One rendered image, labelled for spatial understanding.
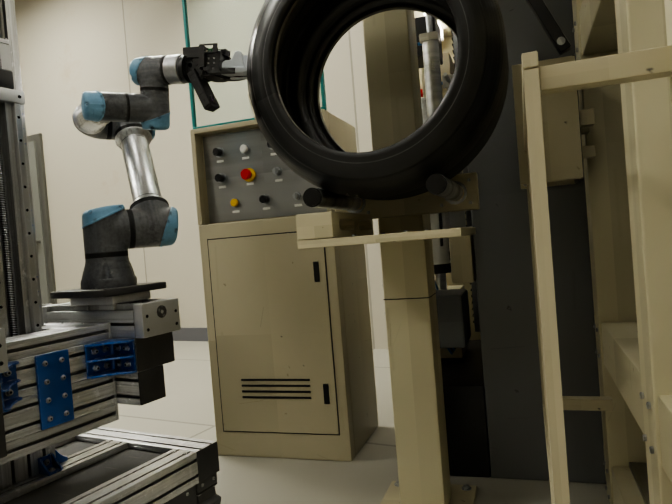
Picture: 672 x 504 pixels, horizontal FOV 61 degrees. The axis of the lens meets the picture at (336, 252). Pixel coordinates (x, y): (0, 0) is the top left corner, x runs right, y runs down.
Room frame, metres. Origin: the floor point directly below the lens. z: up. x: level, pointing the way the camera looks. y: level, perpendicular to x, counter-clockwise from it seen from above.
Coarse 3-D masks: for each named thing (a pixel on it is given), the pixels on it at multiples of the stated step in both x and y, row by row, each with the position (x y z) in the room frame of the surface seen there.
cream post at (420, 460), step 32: (384, 32) 1.61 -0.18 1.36; (384, 64) 1.61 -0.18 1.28; (416, 64) 1.67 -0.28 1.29; (384, 96) 1.61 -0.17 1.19; (416, 96) 1.63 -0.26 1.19; (384, 128) 1.61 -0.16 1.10; (416, 128) 1.59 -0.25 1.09; (384, 224) 1.62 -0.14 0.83; (416, 224) 1.59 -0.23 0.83; (384, 256) 1.62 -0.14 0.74; (416, 256) 1.59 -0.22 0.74; (384, 288) 1.63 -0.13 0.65; (416, 288) 1.60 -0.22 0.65; (416, 320) 1.60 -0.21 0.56; (416, 352) 1.60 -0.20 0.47; (416, 384) 1.60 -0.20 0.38; (416, 416) 1.60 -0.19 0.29; (416, 448) 1.61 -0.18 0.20; (416, 480) 1.61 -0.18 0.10; (448, 480) 1.67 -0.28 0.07
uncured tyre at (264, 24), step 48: (288, 0) 1.29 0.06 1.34; (336, 0) 1.52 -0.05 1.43; (384, 0) 1.51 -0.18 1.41; (432, 0) 1.47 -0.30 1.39; (480, 0) 1.17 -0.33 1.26; (288, 48) 1.53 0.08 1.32; (480, 48) 1.16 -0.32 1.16; (288, 96) 1.56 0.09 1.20; (480, 96) 1.18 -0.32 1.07; (288, 144) 1.30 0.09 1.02; (336, 144) 1.56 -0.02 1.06; (432, 144) 1.20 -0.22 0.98; (480, 144) 1.33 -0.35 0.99; (336, 192) 1.33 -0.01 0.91; (384, 192) 1.28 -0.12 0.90
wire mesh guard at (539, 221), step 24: (528, 72) 0.67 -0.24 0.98; (528, 96) 0.67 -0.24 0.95; (528, 120) 0.67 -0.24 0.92; (528, 144) 0.68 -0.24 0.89; (528, 168) 1.35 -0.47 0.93; (528, 192) 1.51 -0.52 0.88; (552, 264) 0.67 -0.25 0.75; (552, 288) 0.67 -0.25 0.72; (552, 312) 0.67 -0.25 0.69; (552, 336) 0.67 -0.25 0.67; (552, 360) 0.67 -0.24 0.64; (552, 384) 0.67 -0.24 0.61; (552, 408) 0.67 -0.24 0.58; (552, 432) 0.67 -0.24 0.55; (552, 456) 0.67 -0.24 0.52; (552, 480) 1.06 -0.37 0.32
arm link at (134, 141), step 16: (112, 128) 1.83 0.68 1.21; (128, 128) 1.82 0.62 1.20; (128, 144) 1.81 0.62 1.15; (144, 144) 1.83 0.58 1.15; (128, 160) 1.79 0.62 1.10; (144, 160) 1.79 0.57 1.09; (128, 176) 1.77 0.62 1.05; (144, 176) 1.75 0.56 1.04; (144, 192) 1.72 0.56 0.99; (160, 192) 1.77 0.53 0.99; (144, 208) 1.68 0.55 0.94; (160, 208) 1.69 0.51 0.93; (144, 224) 1.64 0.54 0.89; (160, 224) 1.67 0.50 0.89; (176, 224) 1.69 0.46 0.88; (144, 240) 1.66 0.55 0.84; (160, 240) 1.68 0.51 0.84
